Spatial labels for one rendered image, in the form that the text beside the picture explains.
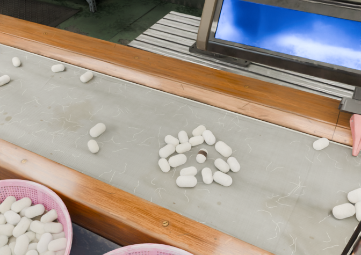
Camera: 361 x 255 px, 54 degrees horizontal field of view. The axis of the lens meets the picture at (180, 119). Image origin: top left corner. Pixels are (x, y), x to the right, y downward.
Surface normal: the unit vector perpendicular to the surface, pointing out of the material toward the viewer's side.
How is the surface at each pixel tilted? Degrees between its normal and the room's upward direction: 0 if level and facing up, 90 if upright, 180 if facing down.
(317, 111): 0
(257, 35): 58
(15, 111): 0
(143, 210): 0
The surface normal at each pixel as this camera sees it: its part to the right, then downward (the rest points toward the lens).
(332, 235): -0.02, -0.74
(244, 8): -0.39, 0.11
